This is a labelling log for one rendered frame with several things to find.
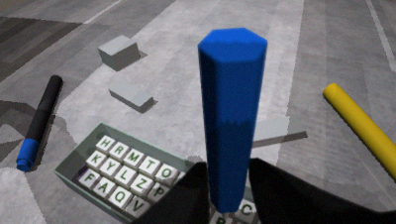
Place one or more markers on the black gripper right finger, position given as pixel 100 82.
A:
pixel 281 198

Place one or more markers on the black marker with blue cap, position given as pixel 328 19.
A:
pixel 34 136

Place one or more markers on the grey keyboard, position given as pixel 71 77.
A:
pixel 125 176

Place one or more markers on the yellow cylindrical rod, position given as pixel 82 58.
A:
pixel 374 138

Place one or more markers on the blue cylinder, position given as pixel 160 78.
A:
pixel 231 65

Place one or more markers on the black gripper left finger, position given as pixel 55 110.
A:
pixel 187 202

